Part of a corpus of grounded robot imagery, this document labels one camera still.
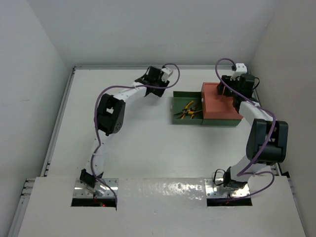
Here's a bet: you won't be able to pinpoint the salmon drawer box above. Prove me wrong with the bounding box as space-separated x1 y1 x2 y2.
201 82 243 120

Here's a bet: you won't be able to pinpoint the green pull-out drawer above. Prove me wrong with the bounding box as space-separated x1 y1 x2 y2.
171 91 203 125

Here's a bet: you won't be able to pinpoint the yellow handled long-nose pliers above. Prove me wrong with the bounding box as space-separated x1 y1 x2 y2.
182 104 202 119

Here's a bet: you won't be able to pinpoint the yellow handled cutting pliers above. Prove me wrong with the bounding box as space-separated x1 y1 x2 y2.
174 101 193 119

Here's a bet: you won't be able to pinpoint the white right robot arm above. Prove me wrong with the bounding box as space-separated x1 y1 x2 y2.
213 73 288 190

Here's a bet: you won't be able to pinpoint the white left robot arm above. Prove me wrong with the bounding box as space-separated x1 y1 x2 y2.
79 65 173 189

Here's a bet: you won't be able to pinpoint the green drawer box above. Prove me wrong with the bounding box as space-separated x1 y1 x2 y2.
201 119 241 127

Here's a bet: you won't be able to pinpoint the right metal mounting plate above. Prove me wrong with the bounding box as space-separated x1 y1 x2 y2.
204 178 250 199

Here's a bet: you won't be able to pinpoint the metal mounting plate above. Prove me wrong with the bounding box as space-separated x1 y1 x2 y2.
73 178 119 198
204 178 250 199

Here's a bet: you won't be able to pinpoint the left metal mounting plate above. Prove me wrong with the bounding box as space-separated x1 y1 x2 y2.
73 178 119 198

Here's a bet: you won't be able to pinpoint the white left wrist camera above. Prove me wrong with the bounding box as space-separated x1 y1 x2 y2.
161 67 173 82

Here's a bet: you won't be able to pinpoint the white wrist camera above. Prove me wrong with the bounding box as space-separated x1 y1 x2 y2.
231 63 247 80
161 67 173 82

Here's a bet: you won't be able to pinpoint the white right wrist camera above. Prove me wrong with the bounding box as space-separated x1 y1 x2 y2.
231 63 247 80

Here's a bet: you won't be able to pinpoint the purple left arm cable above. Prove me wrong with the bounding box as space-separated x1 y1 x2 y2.
90 63 181 205

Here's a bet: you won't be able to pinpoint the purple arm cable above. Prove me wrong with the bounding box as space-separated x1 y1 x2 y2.
215 58 277 199
90 63 181 205

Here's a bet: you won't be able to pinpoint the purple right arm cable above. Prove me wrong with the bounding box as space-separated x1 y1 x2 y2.
215 58 277 199

